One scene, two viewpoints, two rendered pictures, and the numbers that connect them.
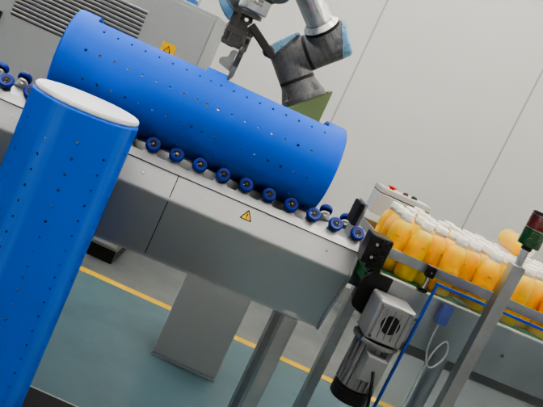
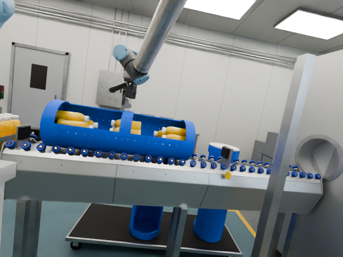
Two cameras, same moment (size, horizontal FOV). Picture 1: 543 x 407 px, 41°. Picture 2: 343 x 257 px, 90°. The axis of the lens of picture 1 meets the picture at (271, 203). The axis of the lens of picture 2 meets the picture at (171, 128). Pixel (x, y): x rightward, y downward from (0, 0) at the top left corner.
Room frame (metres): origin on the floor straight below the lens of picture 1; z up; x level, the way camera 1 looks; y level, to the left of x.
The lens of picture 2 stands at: (3.36, 0.54, 1.28)
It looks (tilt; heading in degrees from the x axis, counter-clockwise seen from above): 6 degrees down; 176
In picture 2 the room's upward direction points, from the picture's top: 10 degrees clockwise
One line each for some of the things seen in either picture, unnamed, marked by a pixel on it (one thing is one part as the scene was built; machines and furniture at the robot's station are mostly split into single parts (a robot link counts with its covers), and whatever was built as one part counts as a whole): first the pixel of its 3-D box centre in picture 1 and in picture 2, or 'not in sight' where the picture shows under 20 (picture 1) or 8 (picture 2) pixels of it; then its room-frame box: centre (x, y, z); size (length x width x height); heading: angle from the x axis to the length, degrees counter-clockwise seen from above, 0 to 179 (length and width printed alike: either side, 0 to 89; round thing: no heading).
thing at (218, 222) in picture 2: not in sight; (215, 190); (1.79, 1.16, 0.59); 0.28 x 0.28 x 0.88
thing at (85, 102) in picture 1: (88, 102); not in sight; (1.86, 0.54, 1.03); 0.28 x 0.28 x 0.01
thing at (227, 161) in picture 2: not in sight; (225, 157); (2.12, 1.06, 1.00); 0.10 x 0.04 x 0.15; 8
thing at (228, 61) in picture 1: (228, 64); not in sight; (2.22, 0.30, 1.27); 0.06 x 0.03 x 0.09; 99
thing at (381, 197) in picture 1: (397, 207); not in sight; (2.63, -0.42, 1.05); 0.20 x 0.10 x 0.10; 98
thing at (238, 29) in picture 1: (241, 30); (129, 89); (2.23, 0.30, 1.37); 0.09 x 0.08 x 0.12; 99
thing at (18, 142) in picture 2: (354, 217); (23, 135); (2.32, -0.26, 0.99); 0.10 x 0.02 x 0.12; 8
